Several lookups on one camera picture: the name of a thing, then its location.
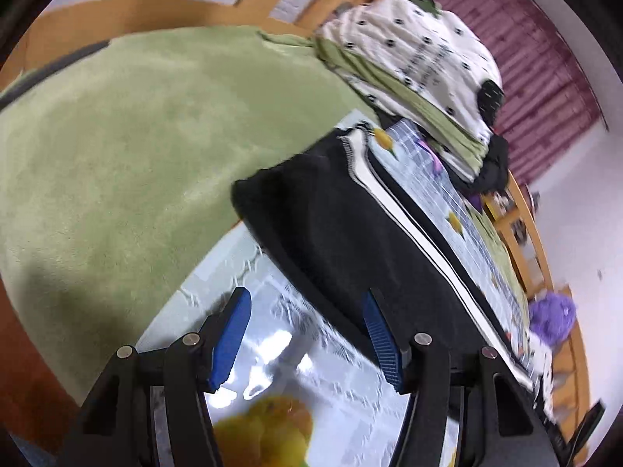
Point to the black clothing pile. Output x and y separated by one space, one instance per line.
493 175

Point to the maroon patterned curtain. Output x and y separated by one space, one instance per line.
549 104

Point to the green fleece bed blanket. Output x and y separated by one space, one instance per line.
116 173

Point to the fruit print plastic sheet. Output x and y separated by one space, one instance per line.
299 393

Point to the folded white green floral quilt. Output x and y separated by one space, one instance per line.
411 58

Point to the black sweatpants with white stripe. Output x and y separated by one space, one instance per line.
338 226

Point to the purple plush toy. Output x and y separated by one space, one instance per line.
552 317

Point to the grey checkered cloth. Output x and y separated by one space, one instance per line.
469 232

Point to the wooden bed frame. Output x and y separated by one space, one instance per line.
34 39

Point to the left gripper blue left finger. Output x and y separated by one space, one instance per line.
115 425

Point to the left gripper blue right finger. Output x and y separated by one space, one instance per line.
497 424

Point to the white floral pillow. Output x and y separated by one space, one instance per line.
541 359

